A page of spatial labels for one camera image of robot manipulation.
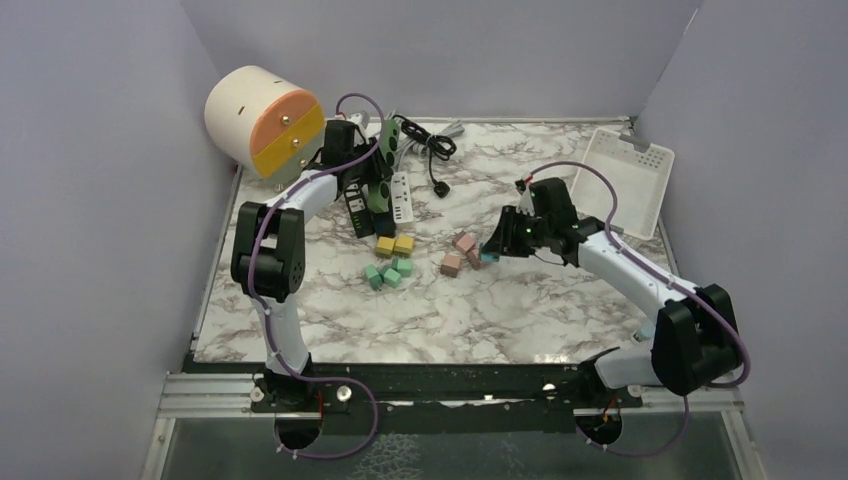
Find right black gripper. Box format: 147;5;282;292
483;205;553;258

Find green round-socket power strip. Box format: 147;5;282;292
367;117;400;214

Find teal usb charger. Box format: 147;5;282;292
479;251;500;264

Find black power strip green ports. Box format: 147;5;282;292
344;182;375;238

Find pink usb charger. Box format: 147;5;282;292
466;248;483;270
452;230;477;255
439;253;463;278

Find white power strip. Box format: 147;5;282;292
390;171;415;225

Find yellow plug adapter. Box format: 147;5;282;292
393;235;415;258
374;236;396;258

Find green plug adapter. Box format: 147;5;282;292
382;268;403;288
391;257;414;278
363;264;384;290

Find black power strip blue ports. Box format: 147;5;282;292
373;212;396;238

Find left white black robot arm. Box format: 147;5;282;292
230;119;400;411

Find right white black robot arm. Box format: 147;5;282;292
481;178;744;407

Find cream round drawer cabinet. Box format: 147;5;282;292
203;65;326;184

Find white plastic basket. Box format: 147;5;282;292
582;128;675;241

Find light blue small device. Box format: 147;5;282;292
632;322;656;343

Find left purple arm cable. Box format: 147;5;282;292
246;92;387;462

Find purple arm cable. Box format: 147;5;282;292
515;160;753;458
246;92;387;462

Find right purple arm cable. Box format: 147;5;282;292
515;160;753;458

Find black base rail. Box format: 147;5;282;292
183;359;682;438

